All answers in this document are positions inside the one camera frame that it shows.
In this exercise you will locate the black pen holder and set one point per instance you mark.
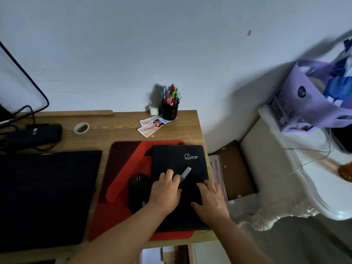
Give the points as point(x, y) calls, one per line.
point(169, 111)

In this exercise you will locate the blue and white bag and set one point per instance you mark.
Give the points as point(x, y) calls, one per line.
point(341, 85)

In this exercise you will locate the person's left hand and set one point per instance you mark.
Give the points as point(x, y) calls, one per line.
point(164, 193)

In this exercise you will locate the bunch of colourful pens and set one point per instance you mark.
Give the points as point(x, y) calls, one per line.
point(165, 92)

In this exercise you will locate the black diary notebook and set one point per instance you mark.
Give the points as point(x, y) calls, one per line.
point(178, 159)

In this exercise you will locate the purple plastic basket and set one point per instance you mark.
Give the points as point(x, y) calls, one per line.
point(310, 107)

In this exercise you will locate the colourful printed card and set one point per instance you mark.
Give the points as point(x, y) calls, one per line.
point(150, 129)
point(147, 121)
point(162, 120)

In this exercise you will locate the person's right hand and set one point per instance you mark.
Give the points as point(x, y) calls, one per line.
point(213, 204)

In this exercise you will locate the black laptop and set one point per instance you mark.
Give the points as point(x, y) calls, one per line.
point(44, 197)

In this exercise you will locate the white charger cube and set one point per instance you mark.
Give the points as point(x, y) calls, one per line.
point(153, 109)

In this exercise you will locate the red and black mouse pad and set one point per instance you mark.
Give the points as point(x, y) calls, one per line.
point(123, 167)

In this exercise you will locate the purple drawer organizer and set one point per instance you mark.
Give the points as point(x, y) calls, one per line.
point(286, 118)

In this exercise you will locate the person's right forearm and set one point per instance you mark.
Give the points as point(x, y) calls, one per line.
point(239, 241)

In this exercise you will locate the brown cardboard box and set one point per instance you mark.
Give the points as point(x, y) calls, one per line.
point(236, 170)

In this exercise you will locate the person's left thumb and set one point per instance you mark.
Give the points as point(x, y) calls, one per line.
point(178, 181)

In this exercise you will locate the person's left forearm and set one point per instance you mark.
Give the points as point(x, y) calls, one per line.
point(118, 236)

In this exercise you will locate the wooden desk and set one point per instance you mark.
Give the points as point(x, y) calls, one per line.
point(121, 129)

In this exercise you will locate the black power adapter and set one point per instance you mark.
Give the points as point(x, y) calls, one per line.
point(33, 136)

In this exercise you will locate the white tape roll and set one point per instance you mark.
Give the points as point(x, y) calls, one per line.
point(76, 129)

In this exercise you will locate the orange round object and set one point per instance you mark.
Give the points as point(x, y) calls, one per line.
point(346, 171)

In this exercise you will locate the silver pen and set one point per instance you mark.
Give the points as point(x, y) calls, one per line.
point(186, 172)

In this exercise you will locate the person's right middle finger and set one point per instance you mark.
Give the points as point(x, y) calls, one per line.
point(211, 185)

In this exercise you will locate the white ornate side table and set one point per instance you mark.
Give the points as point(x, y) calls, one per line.
point(288, 175)

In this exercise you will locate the black computer mouse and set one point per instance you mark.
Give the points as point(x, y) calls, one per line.
point(137, 189)

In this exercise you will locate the person's right thumb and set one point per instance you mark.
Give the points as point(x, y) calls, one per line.
point(196, 206)

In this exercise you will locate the person's left middle finger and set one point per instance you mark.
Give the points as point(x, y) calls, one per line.
point(162, 177)

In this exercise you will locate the stack of papers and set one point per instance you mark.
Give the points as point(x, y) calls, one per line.
point(217, 173)

